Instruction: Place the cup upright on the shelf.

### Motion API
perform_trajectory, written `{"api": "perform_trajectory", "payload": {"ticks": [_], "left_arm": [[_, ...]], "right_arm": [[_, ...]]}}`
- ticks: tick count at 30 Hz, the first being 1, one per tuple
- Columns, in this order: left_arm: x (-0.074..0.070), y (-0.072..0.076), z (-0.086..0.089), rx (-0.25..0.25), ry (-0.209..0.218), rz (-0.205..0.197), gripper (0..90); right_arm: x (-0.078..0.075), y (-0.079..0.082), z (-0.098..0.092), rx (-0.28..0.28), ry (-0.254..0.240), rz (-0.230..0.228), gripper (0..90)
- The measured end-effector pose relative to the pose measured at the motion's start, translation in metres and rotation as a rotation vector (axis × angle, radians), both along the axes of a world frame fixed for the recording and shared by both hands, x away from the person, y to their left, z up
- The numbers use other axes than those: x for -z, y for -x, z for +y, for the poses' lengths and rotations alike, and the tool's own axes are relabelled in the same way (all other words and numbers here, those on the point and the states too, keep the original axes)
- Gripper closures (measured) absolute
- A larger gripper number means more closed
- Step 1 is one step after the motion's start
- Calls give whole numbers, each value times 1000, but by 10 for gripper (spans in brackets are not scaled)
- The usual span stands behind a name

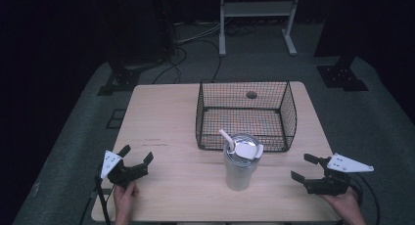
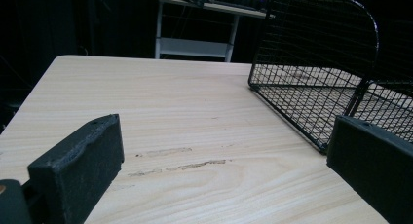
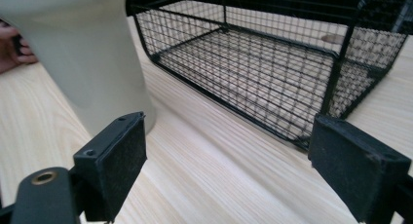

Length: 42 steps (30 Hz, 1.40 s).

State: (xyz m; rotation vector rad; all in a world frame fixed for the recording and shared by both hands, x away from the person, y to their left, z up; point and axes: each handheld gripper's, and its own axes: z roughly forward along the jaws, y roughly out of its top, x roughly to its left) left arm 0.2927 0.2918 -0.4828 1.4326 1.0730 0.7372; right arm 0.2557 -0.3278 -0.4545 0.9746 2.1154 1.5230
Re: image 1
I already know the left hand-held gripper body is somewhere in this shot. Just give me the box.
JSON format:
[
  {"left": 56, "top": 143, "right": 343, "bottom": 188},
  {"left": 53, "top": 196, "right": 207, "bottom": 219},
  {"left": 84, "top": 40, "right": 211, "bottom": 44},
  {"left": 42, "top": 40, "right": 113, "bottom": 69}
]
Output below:
[{"left": 100, "top": 150, "right": 150, "bottom": 189}]

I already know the black cable on floor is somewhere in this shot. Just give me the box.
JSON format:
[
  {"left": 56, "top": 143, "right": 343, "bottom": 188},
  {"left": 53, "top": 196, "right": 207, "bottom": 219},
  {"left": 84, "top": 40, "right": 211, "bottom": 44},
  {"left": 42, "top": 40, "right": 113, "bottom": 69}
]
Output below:
[{"left": 151, "top": 38, "right": 223, "bottom": 85}]

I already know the black wire basket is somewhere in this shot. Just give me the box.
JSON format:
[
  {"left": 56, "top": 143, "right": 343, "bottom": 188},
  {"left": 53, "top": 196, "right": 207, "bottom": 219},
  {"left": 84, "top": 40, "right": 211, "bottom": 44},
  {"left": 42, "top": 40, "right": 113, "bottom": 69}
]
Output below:
[{"left": 195, "top": 80, "right": 299, "bottom": 154}]

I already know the person's left hand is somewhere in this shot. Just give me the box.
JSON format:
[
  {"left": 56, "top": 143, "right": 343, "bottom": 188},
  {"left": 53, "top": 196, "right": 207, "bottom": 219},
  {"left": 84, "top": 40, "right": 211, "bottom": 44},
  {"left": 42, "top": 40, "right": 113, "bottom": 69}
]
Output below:
[{"left": 113, "top": 180, "right": 140, "bottom": 219}]

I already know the white tumbler with straw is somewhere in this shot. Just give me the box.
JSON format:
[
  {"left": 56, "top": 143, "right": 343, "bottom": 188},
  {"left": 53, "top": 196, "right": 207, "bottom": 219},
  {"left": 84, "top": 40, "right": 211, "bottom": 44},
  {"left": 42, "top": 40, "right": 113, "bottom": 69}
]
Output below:
[{"left": 218, "top": 128, "right": 264, "bottom": 192}]

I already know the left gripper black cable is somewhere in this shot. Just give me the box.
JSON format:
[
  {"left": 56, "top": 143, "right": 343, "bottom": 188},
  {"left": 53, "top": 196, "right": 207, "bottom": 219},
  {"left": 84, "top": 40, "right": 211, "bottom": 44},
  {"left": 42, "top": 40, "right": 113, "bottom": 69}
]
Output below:
[{"left": 94, "top": 165, "right": 113, "bottom": 225}]

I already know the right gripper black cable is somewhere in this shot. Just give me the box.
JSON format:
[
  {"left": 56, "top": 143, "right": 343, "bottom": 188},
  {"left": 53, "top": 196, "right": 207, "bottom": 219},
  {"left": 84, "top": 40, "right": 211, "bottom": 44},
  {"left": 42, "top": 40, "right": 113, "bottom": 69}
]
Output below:
[{"left": 348, "top": 173, "right": 382, "bottom": 225}]

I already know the white cable bundle on floor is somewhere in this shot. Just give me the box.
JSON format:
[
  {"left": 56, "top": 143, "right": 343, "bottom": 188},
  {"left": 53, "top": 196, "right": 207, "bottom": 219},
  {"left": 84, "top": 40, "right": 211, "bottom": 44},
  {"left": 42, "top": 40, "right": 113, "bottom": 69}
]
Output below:
[{"left": 174, "top": 20, "right": 226, "bottom": 45}]

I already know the black stand with base plate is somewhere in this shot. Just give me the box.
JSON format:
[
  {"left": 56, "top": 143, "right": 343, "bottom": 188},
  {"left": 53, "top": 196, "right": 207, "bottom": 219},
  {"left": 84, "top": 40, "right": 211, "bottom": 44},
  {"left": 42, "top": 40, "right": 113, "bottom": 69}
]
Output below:
[
  {"left": 315, "top": 52, "right": 370, "bottom": 92},
  {"left": 97, "top": 38, "right": 145, "bottom": 97}
]

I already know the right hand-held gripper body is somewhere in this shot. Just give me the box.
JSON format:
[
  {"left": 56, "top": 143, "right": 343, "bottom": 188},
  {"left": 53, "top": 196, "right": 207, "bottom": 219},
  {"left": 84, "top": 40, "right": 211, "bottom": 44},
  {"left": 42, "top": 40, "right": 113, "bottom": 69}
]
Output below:
[{"left": 302, "top": 153, "right": 375, "bottom": 197}]

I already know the person's right hand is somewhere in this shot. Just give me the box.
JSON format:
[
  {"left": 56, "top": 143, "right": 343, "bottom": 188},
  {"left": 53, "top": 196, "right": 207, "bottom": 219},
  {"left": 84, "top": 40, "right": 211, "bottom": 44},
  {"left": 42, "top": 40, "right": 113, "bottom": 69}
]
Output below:
[{"left": 321, "top": 186, "right": 367, "bottom": 225}]

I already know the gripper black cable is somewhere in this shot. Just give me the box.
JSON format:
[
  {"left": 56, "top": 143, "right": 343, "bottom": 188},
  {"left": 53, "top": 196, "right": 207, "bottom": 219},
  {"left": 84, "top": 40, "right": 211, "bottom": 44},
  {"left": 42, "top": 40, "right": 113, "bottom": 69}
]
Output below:
[
  {"left": 94, "top": 165, "right": 113, "bottom": 225},
  {"left": 348, "top": 173, "right": 382, "bottom": 225}
]

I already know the white metal stand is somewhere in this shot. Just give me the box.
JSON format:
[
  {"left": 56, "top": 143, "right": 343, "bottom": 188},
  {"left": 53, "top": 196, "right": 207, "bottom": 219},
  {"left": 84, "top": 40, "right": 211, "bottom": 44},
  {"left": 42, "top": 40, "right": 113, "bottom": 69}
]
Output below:
[{"left": 218, "top": 0, "right": 301, "bottom": 58}]

